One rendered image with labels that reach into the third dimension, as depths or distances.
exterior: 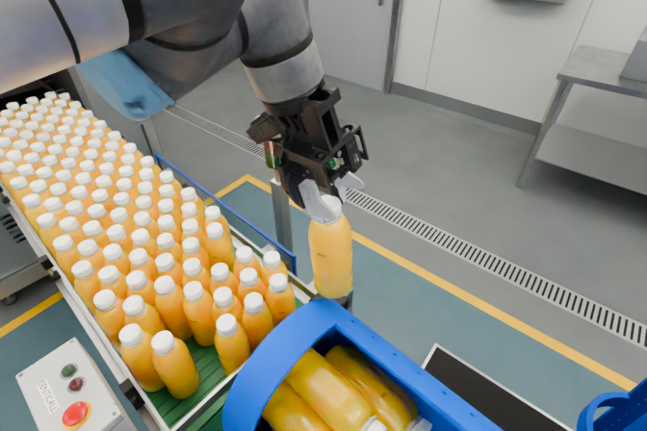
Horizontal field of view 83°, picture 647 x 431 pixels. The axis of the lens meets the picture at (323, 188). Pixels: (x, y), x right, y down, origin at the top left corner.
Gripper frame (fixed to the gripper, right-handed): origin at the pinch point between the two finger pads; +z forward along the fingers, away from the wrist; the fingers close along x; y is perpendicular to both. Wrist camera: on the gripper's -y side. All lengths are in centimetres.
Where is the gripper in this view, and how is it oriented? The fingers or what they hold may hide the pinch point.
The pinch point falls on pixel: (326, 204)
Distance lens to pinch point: 53.7
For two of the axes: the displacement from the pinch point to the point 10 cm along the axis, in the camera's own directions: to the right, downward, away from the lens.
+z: 2.7, 6.9, 6.7
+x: 6.4, -6.5, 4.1
